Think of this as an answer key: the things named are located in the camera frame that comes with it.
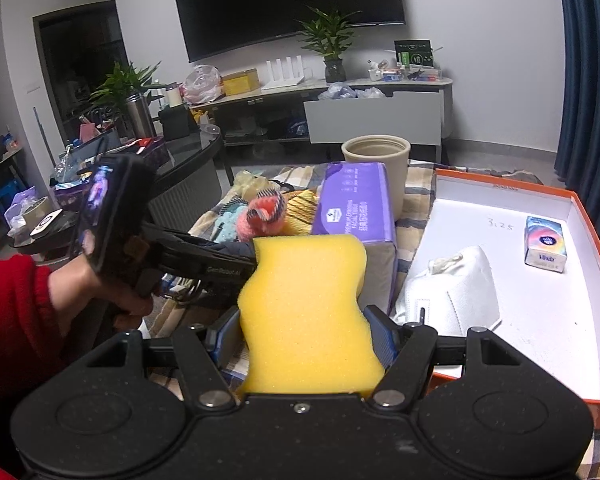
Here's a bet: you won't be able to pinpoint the white router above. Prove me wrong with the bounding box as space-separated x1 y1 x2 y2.
259 58 314 92

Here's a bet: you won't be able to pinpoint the yellow box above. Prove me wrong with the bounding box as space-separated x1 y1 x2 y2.
221 68 260 96

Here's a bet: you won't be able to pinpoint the crumpled plastic bags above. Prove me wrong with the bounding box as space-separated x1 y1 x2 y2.
318 84 386 101

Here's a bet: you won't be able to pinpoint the potted plant in dark vase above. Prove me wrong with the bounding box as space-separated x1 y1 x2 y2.
294 7 364 84

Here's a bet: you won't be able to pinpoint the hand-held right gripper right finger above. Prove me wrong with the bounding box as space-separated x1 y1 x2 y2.
364 305 527 408

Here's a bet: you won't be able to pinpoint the blue curtain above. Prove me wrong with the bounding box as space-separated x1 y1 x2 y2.
553 0 600 262

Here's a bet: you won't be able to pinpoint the person's left forearm red sleeve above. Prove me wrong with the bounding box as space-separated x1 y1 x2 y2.
0 254 68 466

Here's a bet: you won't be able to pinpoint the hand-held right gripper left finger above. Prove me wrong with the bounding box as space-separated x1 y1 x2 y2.
82 307 242 408

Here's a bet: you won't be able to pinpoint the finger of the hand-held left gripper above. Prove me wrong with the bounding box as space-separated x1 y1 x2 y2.
190 239 257 262

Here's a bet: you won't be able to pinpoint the clear organiser with small supplies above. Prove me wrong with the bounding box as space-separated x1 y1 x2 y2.
367 57 442 82

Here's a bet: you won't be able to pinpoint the plaid blanket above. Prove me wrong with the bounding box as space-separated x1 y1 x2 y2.
145 159 546 381

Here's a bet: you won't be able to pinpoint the clear pink plastic bag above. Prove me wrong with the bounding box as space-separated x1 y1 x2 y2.
182 63 224 106

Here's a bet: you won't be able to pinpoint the beige ribbed pot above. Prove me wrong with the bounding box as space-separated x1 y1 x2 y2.
341 135 412 221

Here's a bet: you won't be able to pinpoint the cream fluffy cloth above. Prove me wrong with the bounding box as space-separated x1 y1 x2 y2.
234 169 282 202

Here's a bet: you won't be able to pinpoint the black wall television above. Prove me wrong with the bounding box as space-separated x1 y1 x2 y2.
169 0 406 64

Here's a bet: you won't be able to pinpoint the leafy green houseplant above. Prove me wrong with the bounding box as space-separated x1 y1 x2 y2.
89 59 167 117

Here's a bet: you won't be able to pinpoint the roll of tape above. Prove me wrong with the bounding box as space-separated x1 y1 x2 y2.
22 197 52 227

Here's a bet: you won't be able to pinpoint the person's left hand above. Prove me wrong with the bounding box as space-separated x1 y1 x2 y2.
47 254 154 332

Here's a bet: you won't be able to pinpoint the black glass table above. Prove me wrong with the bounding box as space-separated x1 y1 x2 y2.
10 129 227 256

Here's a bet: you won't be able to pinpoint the black square box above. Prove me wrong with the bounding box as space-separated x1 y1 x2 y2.
158 104 199 141

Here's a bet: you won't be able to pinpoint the yellow sponge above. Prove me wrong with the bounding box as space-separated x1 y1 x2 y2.
236 233 386 397

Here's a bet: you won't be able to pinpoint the black and green box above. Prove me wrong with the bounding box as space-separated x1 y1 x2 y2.
393 39 435 70

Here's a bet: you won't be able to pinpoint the white television stand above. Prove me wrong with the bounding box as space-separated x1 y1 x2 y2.
199 76 454 152

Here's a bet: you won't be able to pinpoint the purple tissue pack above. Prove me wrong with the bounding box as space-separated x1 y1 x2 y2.
311 161 399 314

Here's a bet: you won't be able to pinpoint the steel thermos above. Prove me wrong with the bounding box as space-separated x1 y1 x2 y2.
125 92 157 139

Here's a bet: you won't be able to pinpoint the white face mask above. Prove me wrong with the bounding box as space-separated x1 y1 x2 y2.
392 245 504 337

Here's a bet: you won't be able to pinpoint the white open drawer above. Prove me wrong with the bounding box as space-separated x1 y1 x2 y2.
303 90 444 147

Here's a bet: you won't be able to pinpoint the small colourful tissue packet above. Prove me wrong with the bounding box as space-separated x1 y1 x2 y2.
524 215 570 274

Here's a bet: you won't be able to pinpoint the orange box with white inside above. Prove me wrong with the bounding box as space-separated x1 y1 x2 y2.
389 168 600 429

